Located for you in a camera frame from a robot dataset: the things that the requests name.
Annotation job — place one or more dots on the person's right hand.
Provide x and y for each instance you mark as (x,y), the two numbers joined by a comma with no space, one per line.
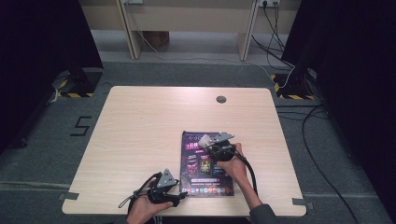
(236,169)

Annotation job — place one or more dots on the red illustrated magazine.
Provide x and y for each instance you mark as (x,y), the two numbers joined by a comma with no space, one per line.
(199,174)

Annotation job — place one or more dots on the grey tape piece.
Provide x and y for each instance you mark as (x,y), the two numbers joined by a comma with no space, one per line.
(302,203)
(69,196)

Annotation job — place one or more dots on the black curtain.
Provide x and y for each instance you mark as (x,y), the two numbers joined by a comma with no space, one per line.
(358,62)
(37,46)

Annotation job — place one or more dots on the brown box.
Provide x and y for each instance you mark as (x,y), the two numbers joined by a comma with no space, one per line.
(157,39)

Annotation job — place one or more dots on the black tape digit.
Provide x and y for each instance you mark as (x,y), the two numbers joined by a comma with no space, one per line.
(81,126)

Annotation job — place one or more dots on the grey table grommet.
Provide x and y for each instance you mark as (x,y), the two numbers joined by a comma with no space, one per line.
(221,99)

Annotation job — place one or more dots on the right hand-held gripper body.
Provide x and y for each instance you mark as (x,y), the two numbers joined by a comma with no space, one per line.
(221,151)

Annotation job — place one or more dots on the stand base with hazard tape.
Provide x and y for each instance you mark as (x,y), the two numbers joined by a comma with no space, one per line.
(292,85)
(84,82)

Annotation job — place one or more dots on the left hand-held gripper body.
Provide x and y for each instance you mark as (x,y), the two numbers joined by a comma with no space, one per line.
(162,193)

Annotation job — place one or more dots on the person's left hand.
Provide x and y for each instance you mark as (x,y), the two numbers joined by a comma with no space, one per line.
(143,213)

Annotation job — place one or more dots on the white power socket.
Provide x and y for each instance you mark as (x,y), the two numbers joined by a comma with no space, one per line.
(133,1)
(269,2)

